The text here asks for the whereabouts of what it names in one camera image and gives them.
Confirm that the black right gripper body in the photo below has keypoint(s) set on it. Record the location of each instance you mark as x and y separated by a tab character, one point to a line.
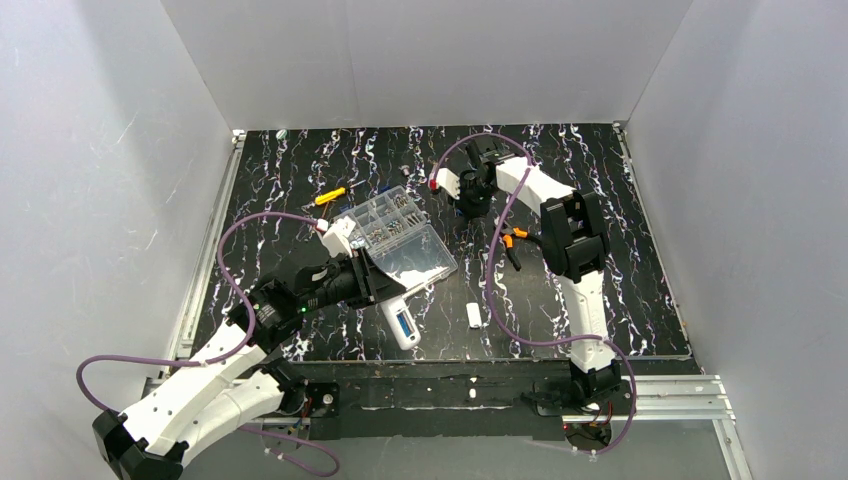
474	198

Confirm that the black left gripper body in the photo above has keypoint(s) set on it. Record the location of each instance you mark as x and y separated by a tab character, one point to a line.
365	278

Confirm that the blue battery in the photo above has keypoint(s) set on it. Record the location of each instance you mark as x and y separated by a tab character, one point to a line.
407	328

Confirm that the white remote control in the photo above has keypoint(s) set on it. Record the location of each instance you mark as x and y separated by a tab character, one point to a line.
390	308

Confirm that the white battery cover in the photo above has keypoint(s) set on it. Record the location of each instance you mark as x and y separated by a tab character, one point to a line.
473	315

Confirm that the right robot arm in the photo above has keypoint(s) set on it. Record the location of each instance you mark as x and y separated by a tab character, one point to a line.
574	245

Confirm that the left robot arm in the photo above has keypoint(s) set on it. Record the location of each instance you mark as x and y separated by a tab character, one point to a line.
234	378

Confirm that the orange black pliers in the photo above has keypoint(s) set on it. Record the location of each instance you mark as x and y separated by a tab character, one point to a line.
513	242

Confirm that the clear plastic organizer box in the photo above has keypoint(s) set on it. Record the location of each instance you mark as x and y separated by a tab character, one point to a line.
400	239

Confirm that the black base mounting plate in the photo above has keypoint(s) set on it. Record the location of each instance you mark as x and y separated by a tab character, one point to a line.
431	398

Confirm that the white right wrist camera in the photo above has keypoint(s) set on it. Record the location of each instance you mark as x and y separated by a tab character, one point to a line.
445	181

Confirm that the yellow handled screwdriver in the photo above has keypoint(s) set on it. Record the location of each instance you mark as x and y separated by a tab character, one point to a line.
332	195

